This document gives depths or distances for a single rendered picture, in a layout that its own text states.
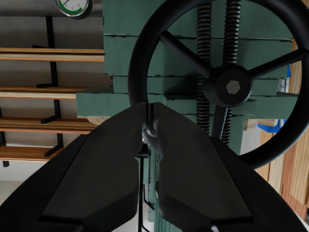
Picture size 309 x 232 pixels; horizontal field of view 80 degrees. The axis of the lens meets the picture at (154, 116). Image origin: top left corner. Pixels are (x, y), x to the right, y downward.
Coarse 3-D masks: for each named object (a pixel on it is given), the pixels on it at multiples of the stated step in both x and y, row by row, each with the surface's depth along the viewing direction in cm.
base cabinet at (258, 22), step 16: (112, 0) 40; (128, 0) 40; (144, 0) 41; (160, 0) 41; (224, 0) 41; (112, 16) 41; (128, 16) 41; (144, 16) 41; (192, 16) 41; (224, 16) 42; (240, 16) 42; (256, 16) 42; (272, 16) 42; (112, 32) 42; (128, 32) 42; (176, 32) 42; (192, 32) 42; (240, 32) 42; (256, 32) 43; (272, 32) 43; (288, 32) 43
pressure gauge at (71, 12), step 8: (56, 0) 34; (64, 0) 35; (72, 0) 35; (80, 0) 35; (88, 0) 35; (64, 8) 35; (72, 8) 35; (80, 8) 35; (88, 8) 36; (72, 16) 35; (80, 16) 36
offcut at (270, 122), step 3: (258, 120) 59; (261, 120) 58; (264, 120) 58; (267, 120) 57; (270, 120) 57; (273, 120) 56; (276, 120) 57; (258, 123) 59; (261, 123) 59; (264, 123) 58; (267, 123) 57; (270, 123) 57; (273, 123) 56; (276, 123) 58; (273, 126) 56
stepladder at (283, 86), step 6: (288, 66) 114; (288, 72) 114; (288, 78) 115; (282, 84) 115; (288, 84) 116; (282, 90) 116; (282, 120) 120; (258, 126) 137; (264, 126) 129; (270, 126) 125; (276, 126) 122; (270, 132) 125; (276, 132) 125
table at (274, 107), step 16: (80, 96) 45; (96, 96) 45; (112, 96) 45; (128, 96) 45; (160, 96) 45; (176, 96) 40; (192, 96) 41; (256, 96) 46; (272, 96) 46; (288, 96) 46; (80, 112) 46; (96, 112) 46; (112, 112) 46; (192, 112) 36; (240, 112) 37; (256, 112) 47; (272, 112) 47; (288, 112) 47
